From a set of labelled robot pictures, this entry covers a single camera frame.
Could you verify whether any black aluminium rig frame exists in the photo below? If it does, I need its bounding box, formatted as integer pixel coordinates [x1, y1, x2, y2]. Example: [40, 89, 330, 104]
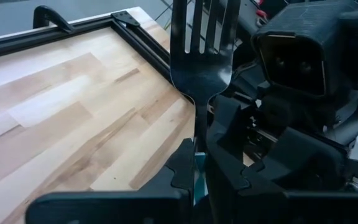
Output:
[0, 10, 195, 105]

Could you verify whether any fork with teal handle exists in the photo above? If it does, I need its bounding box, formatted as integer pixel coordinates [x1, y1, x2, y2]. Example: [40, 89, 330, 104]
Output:
[169, 0, 242, 205]

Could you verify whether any red cable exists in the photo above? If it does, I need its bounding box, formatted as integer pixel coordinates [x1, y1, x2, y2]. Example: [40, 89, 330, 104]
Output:
[255, 0, 269, 19]

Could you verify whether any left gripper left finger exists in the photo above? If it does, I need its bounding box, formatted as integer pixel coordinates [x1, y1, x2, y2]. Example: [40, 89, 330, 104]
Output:
[25, 138, 196, 224]

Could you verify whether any black frame hook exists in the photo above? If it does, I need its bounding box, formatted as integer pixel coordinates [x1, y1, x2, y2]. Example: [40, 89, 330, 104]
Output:
[32, 5, 75, 32]

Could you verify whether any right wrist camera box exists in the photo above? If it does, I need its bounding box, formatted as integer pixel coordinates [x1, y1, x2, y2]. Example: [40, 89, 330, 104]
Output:
[250, 0, 358, 98]

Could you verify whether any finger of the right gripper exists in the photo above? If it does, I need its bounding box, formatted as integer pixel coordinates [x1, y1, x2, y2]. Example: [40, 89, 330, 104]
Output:
[249, 126, 349, 193]
[209, 95, 256, 167]

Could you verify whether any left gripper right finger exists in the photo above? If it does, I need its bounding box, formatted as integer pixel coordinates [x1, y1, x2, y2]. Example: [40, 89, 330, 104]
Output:
[205, 144, 358, 224]

